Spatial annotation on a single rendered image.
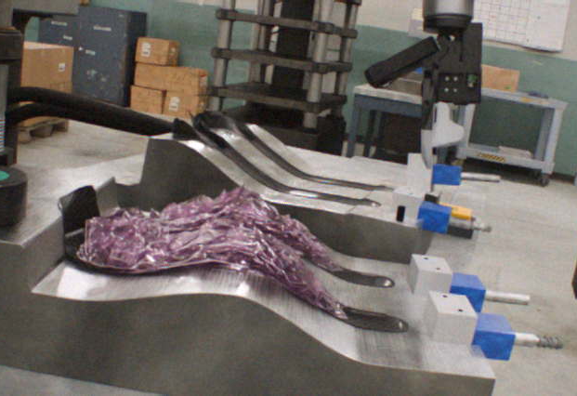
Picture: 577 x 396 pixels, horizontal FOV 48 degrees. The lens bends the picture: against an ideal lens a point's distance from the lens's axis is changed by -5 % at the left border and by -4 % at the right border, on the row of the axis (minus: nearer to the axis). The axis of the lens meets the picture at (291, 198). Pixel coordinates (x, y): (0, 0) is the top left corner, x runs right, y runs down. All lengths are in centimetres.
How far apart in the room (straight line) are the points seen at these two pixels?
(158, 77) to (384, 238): 697
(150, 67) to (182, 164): 687
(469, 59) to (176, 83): 677
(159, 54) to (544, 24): 418
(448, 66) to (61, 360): 64
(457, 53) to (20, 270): 67
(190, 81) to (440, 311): 705
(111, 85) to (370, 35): 297
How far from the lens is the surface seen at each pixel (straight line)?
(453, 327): 59
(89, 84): 800
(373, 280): 72
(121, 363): 55
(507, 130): 739
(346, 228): 83
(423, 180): 96
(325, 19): 485
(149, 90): 775
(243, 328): 52
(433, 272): 69
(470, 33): 97
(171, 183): 91
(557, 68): 740
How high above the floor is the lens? 109
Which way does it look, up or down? 14 degrees down
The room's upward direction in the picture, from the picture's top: 8 degrees clockwise
